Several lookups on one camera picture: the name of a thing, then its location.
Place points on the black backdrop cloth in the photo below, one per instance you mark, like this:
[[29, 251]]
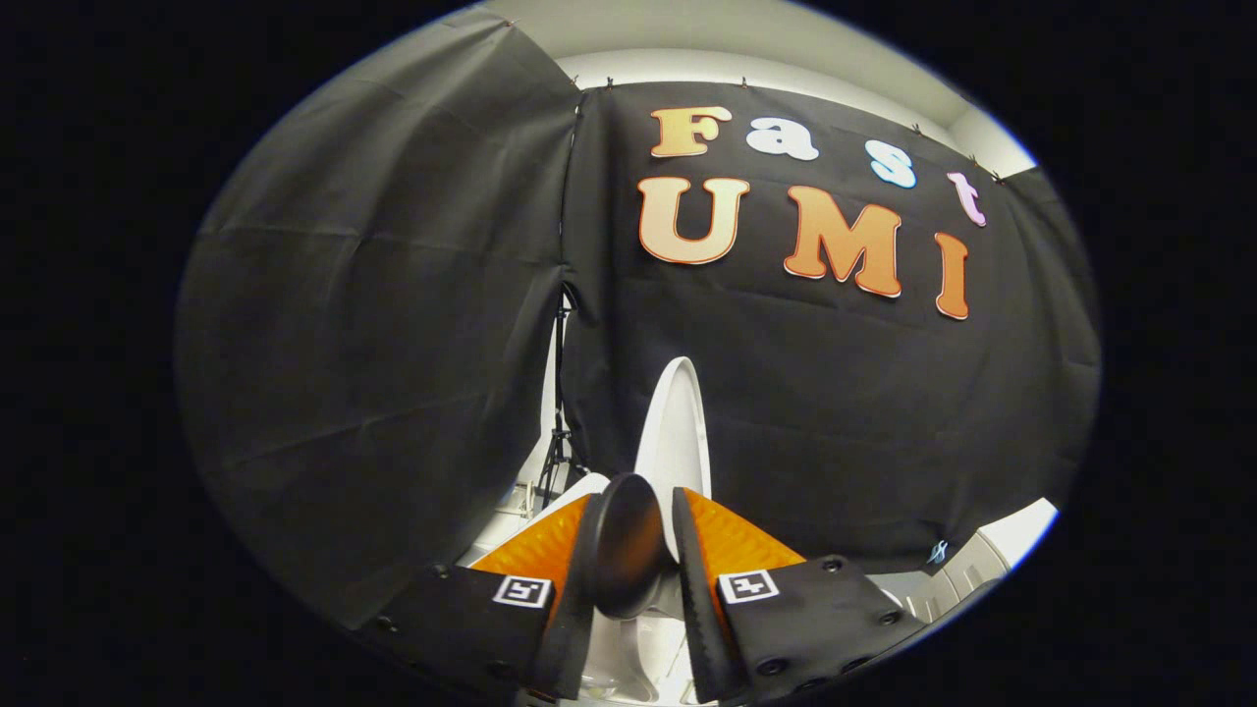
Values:
[[393, 295]]

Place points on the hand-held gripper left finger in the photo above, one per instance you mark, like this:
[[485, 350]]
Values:
[[565, 648]]

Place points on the white drawer cabinet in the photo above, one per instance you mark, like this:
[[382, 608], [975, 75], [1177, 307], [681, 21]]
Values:
[[1021, 530]]

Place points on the black tripod stand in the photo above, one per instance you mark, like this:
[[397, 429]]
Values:
[[558, 442]]

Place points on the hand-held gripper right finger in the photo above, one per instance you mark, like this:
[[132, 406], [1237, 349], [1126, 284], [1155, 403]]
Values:
[[697, 628]]

